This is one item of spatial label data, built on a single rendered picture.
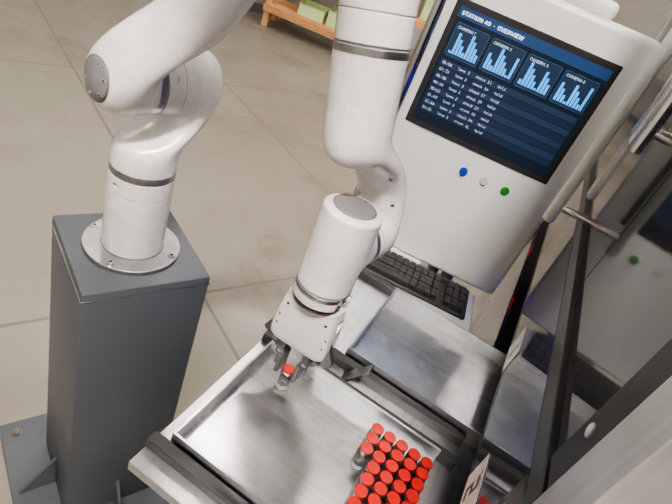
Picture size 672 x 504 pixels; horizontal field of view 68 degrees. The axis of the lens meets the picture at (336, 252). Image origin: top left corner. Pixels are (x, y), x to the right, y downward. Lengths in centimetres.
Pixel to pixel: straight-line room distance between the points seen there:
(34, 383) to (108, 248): 96
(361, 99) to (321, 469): 54
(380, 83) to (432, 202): 87
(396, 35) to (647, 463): 45
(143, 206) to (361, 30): 57
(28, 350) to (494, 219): 160
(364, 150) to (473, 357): 67
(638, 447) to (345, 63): 45
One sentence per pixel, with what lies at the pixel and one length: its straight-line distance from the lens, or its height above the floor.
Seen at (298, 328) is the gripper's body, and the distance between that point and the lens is 77.
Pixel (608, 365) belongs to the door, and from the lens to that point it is 58.
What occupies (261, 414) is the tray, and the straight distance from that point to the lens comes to 85.
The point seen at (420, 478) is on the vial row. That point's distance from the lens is 84.
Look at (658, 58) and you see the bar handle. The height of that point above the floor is 153.
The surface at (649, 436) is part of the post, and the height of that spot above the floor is 135.
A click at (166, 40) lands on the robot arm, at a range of 82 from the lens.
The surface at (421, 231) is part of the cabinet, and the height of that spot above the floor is 89.
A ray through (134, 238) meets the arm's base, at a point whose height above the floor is 93.
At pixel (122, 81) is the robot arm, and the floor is 124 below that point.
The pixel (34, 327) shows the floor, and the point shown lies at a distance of 214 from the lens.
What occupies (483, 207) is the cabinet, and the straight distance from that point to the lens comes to 143.
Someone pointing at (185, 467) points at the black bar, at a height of 90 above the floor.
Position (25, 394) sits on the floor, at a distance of 195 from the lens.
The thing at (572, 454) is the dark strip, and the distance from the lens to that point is 52.
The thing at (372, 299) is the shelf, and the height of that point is 88.
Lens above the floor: 156
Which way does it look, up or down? 33 degrees down
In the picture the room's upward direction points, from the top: 23 degrees clockwise
